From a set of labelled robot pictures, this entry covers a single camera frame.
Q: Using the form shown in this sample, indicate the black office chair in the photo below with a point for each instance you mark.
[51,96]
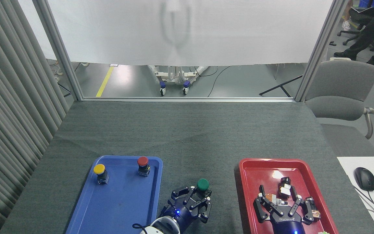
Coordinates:
[357,16]

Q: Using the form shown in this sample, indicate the red plastic tray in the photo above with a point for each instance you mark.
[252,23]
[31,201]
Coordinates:
[255,182]

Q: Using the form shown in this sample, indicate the grey pleated curtain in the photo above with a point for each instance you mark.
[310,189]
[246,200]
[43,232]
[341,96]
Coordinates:
[8,113]

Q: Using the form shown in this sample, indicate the black orange switch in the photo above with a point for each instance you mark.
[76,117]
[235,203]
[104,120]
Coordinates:
[314,208]

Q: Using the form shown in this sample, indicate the black white switch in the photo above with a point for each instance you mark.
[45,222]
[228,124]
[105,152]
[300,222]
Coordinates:
[284,188]

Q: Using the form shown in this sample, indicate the white orange switch block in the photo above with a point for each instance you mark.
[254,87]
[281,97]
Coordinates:
[270,197]

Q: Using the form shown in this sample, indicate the green push button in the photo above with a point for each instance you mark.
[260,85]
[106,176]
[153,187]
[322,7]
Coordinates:
[202,184]

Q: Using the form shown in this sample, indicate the yellow push button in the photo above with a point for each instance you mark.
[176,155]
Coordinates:
[99,169]

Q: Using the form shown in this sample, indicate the person in dark trousers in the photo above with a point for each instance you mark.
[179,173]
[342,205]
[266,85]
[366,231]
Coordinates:
[372,32]

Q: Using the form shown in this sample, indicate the blue plastic tray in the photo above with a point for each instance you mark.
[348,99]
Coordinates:
[122,201]

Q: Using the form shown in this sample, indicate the red push button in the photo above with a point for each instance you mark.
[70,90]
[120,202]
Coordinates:
[142,161]

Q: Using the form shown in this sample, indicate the black stand leg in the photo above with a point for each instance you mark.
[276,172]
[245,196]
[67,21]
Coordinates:
[282,86]

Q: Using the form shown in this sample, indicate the white screen sheet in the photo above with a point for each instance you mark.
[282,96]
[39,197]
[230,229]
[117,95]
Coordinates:
[109,32]

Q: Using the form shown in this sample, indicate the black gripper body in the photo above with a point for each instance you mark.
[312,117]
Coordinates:
[287,224]
[180,213]

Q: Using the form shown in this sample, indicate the silver post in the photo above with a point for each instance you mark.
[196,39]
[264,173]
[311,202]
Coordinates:
[58,48]
[320,48]

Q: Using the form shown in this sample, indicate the silver rail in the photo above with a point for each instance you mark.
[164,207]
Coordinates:
[187,99]

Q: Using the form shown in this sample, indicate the grey chair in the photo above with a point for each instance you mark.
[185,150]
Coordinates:
[342,84]

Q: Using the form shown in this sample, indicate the white stand on wheels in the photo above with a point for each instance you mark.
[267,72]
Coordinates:
[172,76]

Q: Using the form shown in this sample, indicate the yellow floor tape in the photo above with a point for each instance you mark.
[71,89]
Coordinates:
[104,83]

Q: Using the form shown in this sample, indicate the black computer mouse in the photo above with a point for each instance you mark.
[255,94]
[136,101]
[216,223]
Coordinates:
[365,179]

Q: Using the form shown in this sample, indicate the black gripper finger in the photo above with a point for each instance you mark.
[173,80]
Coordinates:
[306,211]
[205,211]
[182,194]
[262,208]

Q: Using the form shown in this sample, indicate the white desk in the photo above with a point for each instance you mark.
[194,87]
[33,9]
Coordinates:
[349,165]

